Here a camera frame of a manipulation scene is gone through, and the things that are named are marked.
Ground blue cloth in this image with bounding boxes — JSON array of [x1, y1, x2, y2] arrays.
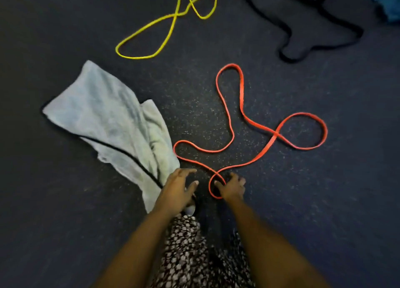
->
[[370, 0, 400, 23]]

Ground person's right forearm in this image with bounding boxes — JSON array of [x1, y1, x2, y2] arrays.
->
[[225, 199, 330, 288]]

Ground person's right hand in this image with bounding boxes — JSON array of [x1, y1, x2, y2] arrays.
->
[[214, 172, 247, 204]]

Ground black white patterned garment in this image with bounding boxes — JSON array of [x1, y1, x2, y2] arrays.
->
[[149, 214, 255, 288]]

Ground yellow resistance band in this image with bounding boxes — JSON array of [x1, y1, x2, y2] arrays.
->
[[115, 0, 217, 60]]

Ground person's left forearm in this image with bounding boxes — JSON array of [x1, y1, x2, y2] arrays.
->
[[93, 207, 185, 288]]

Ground grey shoe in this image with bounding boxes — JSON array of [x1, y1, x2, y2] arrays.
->
[[184, 198, 197, 217]]

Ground red resistance band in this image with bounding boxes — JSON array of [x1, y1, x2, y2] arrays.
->
[[173, 63, 328, 200]]

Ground black resistance band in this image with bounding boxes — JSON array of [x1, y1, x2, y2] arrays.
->
[[244, 0, 364, 63]]

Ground person's left hand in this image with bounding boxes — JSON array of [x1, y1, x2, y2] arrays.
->
[[153, 168, 199, 218]]

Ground light grey towel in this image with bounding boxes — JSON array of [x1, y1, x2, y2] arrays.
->
[[42, 60, 181, 213]]

